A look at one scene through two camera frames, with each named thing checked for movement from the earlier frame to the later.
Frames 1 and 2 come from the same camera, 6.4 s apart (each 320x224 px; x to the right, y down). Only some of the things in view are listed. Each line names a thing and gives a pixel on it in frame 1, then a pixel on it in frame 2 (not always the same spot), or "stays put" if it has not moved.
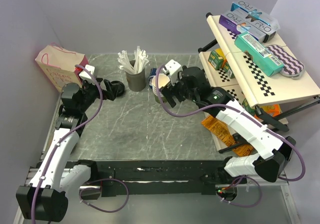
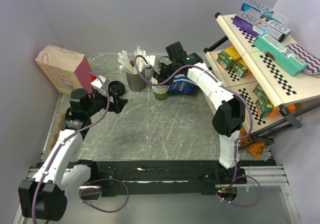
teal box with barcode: x=267 y=61 → x=291 y=62
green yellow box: x=216 y=58 → x=226 y=57
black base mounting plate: x=186 y=177 stays put
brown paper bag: x=59 y=65 stays put
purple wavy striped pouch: x=293 y=67 → x=313 y=67
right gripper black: x=167 y=95 → x=161 y=78
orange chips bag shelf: x=272 y=109 → x=275 y=112
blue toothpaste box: x=256 y=12 → x=251 y=5
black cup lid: x=120 y=87 stays put
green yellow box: x=227 y=69 → x=240 y=69
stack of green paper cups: x=163 y=79 stays put
